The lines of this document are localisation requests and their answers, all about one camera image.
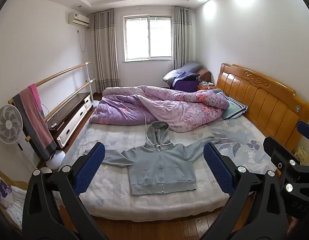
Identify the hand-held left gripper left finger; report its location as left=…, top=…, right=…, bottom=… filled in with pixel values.
left=22, top=142, right=110, bottom=240

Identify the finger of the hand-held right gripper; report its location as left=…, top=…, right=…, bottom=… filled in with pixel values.
left=296, top=121, right=309, bottom=140
left=263, top=136, right=303, bottom=180

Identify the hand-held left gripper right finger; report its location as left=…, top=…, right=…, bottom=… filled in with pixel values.
left=192, top=142, right=288, bottom=240

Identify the grey zip hoodie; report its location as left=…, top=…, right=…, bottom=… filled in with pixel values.
left=102, top=120, right=221, bottom=195

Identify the dark and white cabinet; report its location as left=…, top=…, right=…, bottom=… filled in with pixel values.
left=43, top=92, right=92, bottom=148

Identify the grey towel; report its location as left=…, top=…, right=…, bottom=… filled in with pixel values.
left=12, top=92, right=57, bottom=160

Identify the wooden headboard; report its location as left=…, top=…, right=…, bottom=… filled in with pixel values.
left=216, top=63, right=307, bottom=155

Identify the striped blue pillow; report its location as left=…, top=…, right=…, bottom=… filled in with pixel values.
left=221, top=91, right=248, bottom=120

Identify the purple floral quilt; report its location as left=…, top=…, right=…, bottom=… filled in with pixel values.
left=89, top=85, right=230, bottom=132

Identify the pink box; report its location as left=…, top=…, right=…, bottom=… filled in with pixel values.
left=20, top=84, right=51, bottom=148

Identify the wooden nightstand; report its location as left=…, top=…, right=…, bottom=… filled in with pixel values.
left=196, top=81, right=217, bottom=91

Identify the white striped cloth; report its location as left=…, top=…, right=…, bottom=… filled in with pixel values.
left=7, top=185, right=28, bottom=230

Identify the purple cloth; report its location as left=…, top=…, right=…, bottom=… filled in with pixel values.
left=173, top=72, right=200, bottom=92

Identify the floral cushion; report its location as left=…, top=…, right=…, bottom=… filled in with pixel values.
left=0, top=172, right=13, bottom=208

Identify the white standing fan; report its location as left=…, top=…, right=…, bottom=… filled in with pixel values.
left=0, top=104, right=27, bottom=160

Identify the brown armchair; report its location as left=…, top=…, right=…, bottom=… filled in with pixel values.
left=198, top=67, right=211, bottom=82

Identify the wooden ballet barre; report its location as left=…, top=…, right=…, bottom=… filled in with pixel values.
left=8, top=60, right=102, bottom=170

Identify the grey purple cushion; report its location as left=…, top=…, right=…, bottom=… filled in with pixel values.
left=162, top=60, right=203, bottom=83

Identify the grey striped curtain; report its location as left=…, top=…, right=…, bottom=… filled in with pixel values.
left=172, top=6, right=196, bottom=68
left=91, top=9, right=120, bottom=93

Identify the white framed window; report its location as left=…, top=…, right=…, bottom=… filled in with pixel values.
left=123, top=15, right=173, bottom=62

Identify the white air conditioner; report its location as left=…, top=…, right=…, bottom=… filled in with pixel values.
left=68, top=12, right=90, bottom=28

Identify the air conditioner hose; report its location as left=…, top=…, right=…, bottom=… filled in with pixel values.
left=77, top=29, right=86, bottom=53

